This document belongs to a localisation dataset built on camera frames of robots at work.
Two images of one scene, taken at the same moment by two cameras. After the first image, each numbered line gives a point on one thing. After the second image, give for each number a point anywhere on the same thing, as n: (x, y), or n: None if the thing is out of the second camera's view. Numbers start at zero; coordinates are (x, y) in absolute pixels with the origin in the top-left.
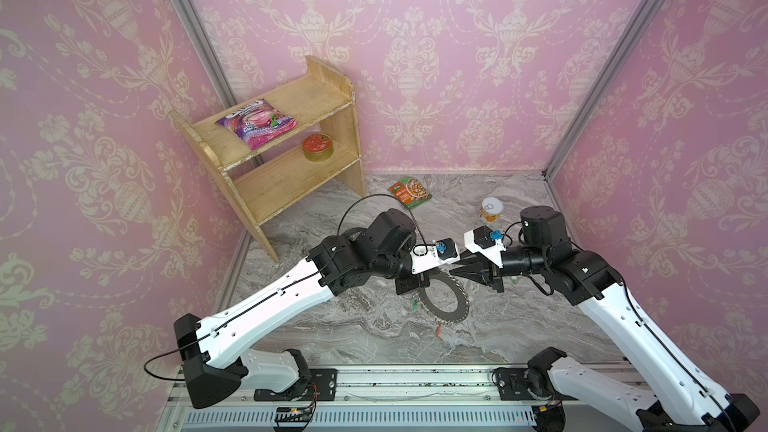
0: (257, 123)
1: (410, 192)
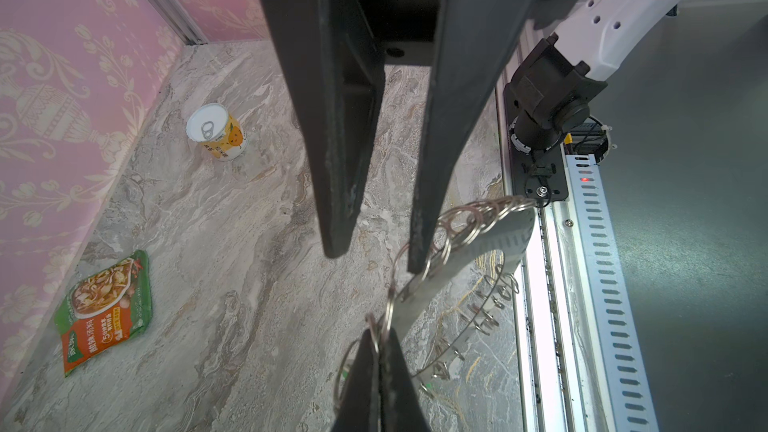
0: None
1: (104, 308)
